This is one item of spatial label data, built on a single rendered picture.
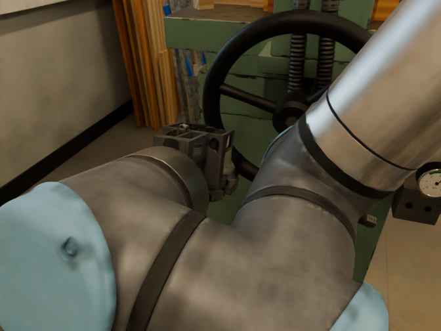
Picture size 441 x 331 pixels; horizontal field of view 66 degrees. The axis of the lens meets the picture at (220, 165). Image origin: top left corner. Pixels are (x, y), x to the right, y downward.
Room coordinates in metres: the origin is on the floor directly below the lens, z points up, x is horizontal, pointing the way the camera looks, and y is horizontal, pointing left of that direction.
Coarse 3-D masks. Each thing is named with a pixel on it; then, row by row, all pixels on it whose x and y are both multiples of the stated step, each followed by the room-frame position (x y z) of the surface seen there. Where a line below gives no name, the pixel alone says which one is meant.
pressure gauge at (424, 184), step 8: (424, 168) 0.52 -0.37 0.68; (432, 168) 0.50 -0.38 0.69; (440, 168) 0.50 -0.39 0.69; (416, 176) 0.52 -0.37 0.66; (424, 176) 0.50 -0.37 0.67; (432, 176) 0.50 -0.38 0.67; (440, 176) 0.50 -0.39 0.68; (424, 184) 0.50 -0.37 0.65; (432, 184) 0.50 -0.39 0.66; (440, 184) 0.49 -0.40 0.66; (424, 192) 0.50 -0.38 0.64; (432, 192) 0.50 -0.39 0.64; (440, 192) 0.49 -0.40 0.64
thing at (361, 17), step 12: (276, 0) 0.56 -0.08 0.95; (288, 0) 0.55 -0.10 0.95; (312, 0) 0.54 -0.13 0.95; (348, 0) 0.53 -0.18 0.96; (360, 0) 0.52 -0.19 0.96; (372, 0) 0.52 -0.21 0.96; (276, 12) 0.56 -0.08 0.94; (348, 12) 0.53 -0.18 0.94; (360, 12) 0.52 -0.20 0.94; (360, 24) 0.52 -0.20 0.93; (276, 36) 0.56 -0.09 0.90; (288, 36) 0.55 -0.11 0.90; (312, 36) 0.54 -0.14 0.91; (276, 48) 0.55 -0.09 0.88; (288, 48) 0.55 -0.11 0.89; (312, 48) 0.54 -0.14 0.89; (336, 48) 0.53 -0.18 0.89; (336, 60) 0.53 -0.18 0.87; (348, 60) 0.52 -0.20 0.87
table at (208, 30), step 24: (168, 24) 0.71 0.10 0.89; (192, 24) 0.70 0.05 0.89; (216, 24) 0.68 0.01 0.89; (240, 24) 0.67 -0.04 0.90; (192, 48) 0.70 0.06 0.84; (216, 48) 0.68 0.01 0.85; (264, 48) 0.61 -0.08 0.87; (264, 72) 0.56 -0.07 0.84; (288, 72) 0.55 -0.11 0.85; (312, 72) 0.54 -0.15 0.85; (336, 72) 0.53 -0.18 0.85
